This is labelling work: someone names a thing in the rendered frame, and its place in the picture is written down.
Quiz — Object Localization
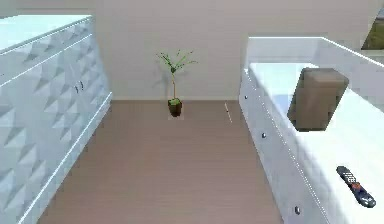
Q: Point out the brown box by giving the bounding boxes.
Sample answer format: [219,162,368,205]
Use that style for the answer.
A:
[286,67,350,132]

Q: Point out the white faceted cupboard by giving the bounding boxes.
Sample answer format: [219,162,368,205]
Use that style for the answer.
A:
[0,14,113,224]

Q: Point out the window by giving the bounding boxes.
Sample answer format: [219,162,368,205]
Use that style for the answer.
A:
[361,6,384,52]

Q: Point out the green house plant brown pot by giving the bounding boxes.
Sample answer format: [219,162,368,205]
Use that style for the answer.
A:
[156,49,198,118]

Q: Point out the white chest of drawers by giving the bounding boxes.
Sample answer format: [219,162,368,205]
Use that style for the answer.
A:
[238,36,384,224]

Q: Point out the black remote control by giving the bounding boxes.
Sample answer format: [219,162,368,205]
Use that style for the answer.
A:
[335,165,377,209]

